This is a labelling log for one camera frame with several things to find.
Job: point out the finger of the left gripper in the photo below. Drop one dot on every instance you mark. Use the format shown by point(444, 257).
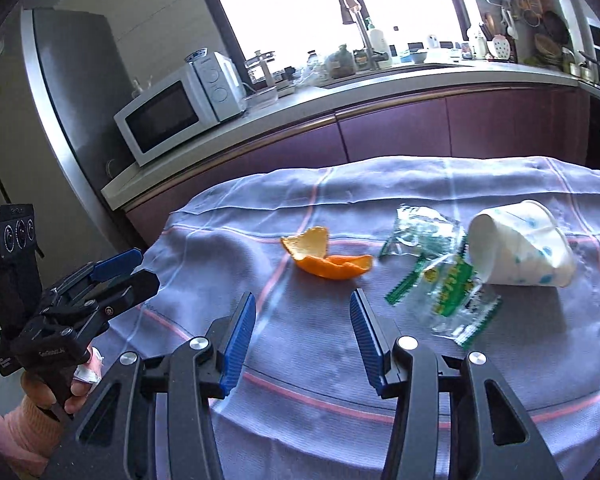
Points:
point(113, 300)
point(95, 273)

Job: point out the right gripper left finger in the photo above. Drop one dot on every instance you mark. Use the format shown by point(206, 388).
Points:
point(230, 337)

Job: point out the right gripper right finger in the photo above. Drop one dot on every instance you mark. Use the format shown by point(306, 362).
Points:
point(374, 346)

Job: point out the orange peel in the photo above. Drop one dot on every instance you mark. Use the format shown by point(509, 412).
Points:
point(309, 250)

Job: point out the clear green plastic wrapper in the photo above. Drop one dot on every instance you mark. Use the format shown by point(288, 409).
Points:
point(423, 231)

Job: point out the white paper cup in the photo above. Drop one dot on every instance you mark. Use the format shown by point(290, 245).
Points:
point(520, 245)

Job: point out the pink left sleeve forearm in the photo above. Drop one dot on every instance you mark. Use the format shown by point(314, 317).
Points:
point(28, 438)

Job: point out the purple kitchen cabinets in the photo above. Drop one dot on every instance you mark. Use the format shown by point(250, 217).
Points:
point(527, 121)

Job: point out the kitchen faucet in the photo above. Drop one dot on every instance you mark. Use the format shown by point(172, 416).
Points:
point(351, 13)

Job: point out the left hand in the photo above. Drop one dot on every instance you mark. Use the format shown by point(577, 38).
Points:
point(67, 388)

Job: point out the grey checked tablecloth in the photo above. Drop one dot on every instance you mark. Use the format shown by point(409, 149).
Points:
point(303, 408)

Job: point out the grey refrigerator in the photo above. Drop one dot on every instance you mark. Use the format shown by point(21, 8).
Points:
point(62, 79)

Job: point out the white microwave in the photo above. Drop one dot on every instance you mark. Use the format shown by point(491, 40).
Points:
point(200, 95)

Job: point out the black hanging pan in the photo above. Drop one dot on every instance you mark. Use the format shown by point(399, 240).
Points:
point(556, 28)

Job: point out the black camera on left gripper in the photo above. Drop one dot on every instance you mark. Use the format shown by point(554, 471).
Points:
point(20, 284)

